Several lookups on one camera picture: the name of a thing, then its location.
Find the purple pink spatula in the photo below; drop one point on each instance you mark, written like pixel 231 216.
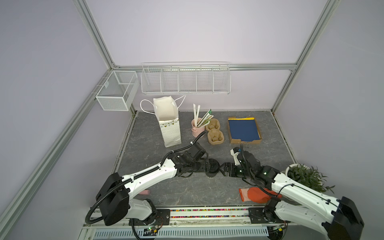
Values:
pixel 145 192

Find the cardboard napkin tray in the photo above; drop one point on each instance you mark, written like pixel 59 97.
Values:
pixel 244 130

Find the pink metal straw bucket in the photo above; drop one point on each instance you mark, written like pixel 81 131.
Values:
pixel 197 130

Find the red rubber glove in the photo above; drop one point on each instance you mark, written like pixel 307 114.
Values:
pixel 255 195

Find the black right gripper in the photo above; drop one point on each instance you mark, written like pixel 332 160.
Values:
pixel 231 165

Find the long white wire basket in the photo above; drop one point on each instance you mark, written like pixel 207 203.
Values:
pixel 186 78

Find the small white wire basket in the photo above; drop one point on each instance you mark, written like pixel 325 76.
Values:
pixel 118 91

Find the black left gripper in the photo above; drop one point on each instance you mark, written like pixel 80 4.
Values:
pixel 205 165

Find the stacked pulp cup carriers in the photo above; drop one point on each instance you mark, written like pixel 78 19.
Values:
pixel 215 135

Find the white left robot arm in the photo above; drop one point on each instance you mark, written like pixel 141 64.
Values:
pixel 116 198

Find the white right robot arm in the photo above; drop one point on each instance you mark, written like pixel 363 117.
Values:
pixel 337 219

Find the black coffee cup lid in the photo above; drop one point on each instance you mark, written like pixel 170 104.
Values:
pixel 213 167

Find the white cartoon gift bag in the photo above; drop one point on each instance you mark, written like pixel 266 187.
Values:
pixel 166 110

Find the blue napkin stack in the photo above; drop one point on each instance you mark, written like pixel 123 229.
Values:
pixel 243 129

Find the potted green plant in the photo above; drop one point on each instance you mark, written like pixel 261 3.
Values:
pixel 309 177

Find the black paper coffee cup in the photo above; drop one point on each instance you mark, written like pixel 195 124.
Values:
pixel 208 175

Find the wrapped straws bundle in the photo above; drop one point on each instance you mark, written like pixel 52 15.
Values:
pixel 201 121

